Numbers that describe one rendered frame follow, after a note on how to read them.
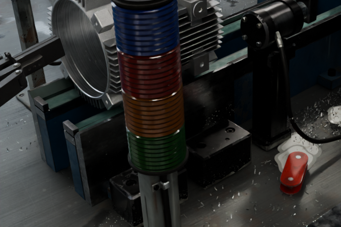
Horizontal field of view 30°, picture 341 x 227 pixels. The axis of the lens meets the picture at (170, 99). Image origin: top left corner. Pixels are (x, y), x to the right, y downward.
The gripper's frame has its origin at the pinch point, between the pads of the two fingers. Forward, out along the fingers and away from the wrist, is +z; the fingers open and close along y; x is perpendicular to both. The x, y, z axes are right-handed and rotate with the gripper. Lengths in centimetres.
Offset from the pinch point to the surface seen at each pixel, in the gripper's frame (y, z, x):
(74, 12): 6.9, 10.1, 0.3
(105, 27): -7.8, 7.2, -3.9
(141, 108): -31.7, -3.1, -8.8
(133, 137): -30.3, -4.1, -4.9
